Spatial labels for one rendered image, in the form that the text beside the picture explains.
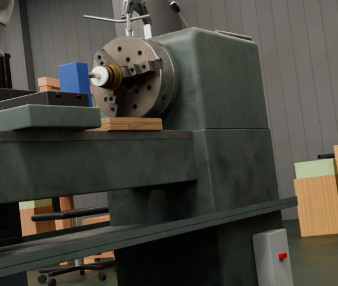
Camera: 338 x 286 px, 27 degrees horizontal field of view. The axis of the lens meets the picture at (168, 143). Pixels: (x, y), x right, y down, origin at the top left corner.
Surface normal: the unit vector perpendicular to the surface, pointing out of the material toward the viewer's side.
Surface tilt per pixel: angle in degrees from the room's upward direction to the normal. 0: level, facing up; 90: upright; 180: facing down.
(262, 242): 90
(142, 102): 90
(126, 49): 90
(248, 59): 90
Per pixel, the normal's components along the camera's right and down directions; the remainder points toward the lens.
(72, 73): -0.53, 0.02
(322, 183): -0.34, -0.01
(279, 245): 0.84, -0.14
